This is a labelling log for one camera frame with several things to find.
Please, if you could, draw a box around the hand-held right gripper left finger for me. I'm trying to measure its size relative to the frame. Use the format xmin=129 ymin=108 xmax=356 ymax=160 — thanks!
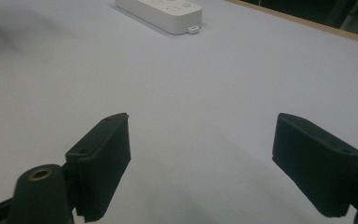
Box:
xmin=64 ymin=112 xmax=131 ymax=223

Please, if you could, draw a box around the white power strip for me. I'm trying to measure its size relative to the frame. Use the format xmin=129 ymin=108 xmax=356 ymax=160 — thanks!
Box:
xmin=115 ymin=0 xmax=203 ymax=35

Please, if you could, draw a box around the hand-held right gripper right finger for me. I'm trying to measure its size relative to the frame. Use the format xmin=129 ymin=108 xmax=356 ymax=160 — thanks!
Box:
xmin=271 ymin=112 xmax=358 ymax=218

